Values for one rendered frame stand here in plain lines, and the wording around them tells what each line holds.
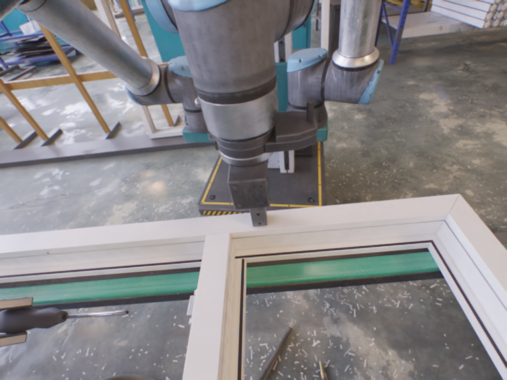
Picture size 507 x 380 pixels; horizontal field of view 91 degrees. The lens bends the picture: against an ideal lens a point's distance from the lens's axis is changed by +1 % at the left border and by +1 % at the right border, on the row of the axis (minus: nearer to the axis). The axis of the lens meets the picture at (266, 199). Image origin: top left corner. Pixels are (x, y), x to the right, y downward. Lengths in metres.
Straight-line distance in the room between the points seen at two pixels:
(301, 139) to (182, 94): 0.89
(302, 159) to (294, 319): 0.91
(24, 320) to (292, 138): 0.46
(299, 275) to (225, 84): 0.33
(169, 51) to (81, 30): 3.22
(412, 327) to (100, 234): 1.30
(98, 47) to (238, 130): 0.74
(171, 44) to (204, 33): 3.83
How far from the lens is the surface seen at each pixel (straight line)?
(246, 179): 0.30
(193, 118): 1.19
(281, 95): 1.22
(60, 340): 1.76
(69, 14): 0.90
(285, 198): 1.35
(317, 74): 1.02
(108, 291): 0.57
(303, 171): 1.51
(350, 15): 0.92
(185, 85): 1.14
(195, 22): 0.26
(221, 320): 0.38
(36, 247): 0.63
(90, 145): 3.08
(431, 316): 1.50
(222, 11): 0.25
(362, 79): 0.98
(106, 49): 0.99
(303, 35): 3.97
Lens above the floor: 1.28
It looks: 45 degrees down
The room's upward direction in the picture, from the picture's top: 8 degrees counter-clockwise
